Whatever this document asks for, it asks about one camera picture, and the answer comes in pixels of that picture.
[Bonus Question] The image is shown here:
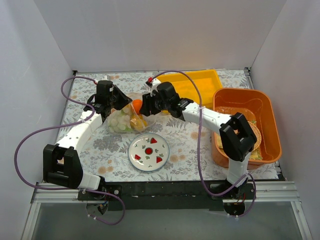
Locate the clear zip top bag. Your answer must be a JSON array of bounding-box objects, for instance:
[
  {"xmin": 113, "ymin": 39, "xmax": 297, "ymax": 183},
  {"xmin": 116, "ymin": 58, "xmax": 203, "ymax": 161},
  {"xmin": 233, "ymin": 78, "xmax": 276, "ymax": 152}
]
[{"xmin": 106, "ymin": 92, "xmax": 156, "ymax": 133}]

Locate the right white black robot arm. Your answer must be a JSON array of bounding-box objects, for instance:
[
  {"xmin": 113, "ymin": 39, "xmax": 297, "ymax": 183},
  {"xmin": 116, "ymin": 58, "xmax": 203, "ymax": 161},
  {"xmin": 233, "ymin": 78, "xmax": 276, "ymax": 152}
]
[{"xmin": 140, "ymin": 79, "xmax": 257, "ymax": 199}]

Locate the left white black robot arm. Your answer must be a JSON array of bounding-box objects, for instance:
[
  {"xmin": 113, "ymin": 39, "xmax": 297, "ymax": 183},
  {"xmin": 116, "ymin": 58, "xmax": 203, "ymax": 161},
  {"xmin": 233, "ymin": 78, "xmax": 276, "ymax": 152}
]
[{"xmin": 43, "ymin": 80, "xmax": 132, "ymax": 200}]

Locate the fake orange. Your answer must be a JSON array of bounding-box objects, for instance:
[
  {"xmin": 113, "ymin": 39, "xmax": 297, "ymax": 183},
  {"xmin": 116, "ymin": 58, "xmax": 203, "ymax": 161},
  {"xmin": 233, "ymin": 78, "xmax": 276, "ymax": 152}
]
[{"xmin": 132, "ymin": 99, "xmax": 143, "ymax": 114}]

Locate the smooth fake yellow lemon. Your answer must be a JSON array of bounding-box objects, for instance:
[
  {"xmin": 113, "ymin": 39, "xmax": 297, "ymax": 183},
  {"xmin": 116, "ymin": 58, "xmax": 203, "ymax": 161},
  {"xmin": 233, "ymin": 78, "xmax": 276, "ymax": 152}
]
[{"xmin": 134, "ymin": 117, "xmax": 148, "ymax": 132}]

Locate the yellow plastic tray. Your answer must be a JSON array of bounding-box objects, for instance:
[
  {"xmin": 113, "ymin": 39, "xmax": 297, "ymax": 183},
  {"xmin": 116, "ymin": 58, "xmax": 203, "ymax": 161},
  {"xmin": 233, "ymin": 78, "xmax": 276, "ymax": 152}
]
[{"xmin": 155, "ymin": 69, "xmax": 223, "ymax": 110}]

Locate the watermelon pattern ceramic plate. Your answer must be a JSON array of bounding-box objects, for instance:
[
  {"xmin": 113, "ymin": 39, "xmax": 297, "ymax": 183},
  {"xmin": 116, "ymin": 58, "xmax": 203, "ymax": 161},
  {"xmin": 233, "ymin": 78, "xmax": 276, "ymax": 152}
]
[{"xmin": 128, "ymin": 133, "xmax": 170, "ymax": 172}]

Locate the orange plastic tub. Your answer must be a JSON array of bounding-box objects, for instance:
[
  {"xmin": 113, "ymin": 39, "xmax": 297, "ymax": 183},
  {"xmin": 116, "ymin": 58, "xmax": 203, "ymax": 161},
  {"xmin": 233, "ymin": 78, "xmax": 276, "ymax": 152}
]
[{"xmin": 212, "ymin": 88, "xmax": 282, "ymax": 170}]

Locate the round woven bamboo basket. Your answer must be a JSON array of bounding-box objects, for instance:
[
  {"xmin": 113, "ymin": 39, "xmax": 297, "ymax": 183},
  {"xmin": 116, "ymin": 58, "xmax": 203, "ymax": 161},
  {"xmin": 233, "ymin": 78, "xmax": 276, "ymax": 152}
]
[{"xmin": 248, "ymin": 121, "xmax": 262, "ymax": 151}]

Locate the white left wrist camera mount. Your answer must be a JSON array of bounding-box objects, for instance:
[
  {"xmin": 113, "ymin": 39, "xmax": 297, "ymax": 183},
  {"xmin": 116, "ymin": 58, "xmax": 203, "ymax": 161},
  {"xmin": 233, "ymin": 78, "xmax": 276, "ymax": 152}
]
[{"xmin": 94, "ymin": 74, "xmax": 114, "ymax": 86}]

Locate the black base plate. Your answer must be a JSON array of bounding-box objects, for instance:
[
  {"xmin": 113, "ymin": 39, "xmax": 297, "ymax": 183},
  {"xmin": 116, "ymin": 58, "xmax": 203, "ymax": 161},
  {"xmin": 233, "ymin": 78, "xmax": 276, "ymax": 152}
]
[{"xmin": 77, "ymin": 180, "xmax": 256, "ymax": 212}]

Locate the aluminium frame rail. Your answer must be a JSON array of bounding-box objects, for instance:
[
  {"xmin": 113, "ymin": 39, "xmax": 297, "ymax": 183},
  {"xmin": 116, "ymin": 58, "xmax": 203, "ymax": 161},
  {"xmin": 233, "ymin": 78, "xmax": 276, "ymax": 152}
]
[{"xmin": 26, "ymin": 80, "xmax": 312, "ymax": 240}]

